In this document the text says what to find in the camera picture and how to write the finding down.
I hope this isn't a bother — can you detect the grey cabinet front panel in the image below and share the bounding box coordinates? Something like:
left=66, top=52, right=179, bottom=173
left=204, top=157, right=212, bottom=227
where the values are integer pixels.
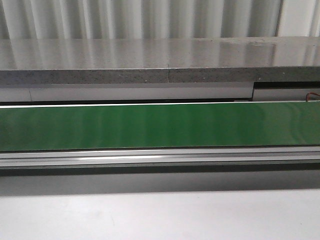
left=0, top=81, right=320, bottom=103

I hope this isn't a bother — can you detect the green conveyor belt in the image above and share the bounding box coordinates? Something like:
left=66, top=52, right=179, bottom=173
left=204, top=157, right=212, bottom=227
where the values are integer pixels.
left=0, top=102, right=320, bottom=152

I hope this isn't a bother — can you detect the white curtain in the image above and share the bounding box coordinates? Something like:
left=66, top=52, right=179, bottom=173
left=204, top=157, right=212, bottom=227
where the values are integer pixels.
left=0, top=0, right=320, bottom=40

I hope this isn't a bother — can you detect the red wire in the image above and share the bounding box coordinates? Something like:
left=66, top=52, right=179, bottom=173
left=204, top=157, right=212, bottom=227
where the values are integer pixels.
left=303, top=92, right=320, bottom=103

